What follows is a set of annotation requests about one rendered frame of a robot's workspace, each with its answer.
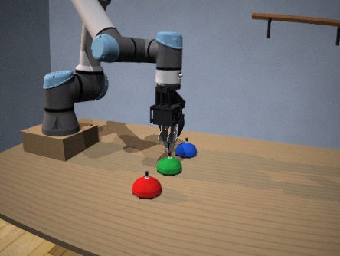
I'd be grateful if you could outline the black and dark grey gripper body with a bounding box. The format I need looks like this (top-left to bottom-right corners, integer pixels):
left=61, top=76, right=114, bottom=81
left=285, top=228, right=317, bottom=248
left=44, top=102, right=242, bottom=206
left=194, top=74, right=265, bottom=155
left=150, top=84, right=183, bottom=127

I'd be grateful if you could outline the green bell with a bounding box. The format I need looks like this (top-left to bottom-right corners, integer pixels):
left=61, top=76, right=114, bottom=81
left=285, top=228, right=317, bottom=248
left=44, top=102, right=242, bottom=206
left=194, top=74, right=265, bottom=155
left=157, top=152, right=182, bottom=176

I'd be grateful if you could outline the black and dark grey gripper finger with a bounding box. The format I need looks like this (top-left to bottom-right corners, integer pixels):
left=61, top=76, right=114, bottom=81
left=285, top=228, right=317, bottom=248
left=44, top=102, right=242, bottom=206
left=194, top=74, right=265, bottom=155
left=158, top=125, right=170, bottom=152
left=167, top=114, right=185, bottom=153

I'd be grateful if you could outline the red bell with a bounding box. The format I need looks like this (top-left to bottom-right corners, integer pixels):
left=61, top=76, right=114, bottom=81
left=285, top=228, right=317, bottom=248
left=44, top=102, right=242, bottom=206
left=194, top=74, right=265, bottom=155
left=132, top=171, right=162, bottom=199

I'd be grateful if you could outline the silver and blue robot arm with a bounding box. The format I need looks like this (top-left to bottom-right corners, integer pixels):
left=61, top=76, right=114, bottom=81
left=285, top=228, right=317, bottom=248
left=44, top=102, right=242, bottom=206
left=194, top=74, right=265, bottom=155
left=41, top=0, right=183, bottom=136

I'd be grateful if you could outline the blue dome bell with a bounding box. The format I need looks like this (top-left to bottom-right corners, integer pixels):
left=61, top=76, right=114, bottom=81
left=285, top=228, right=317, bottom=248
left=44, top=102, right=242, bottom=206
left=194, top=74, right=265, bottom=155
left=175, top=138, right=197, bottom=159

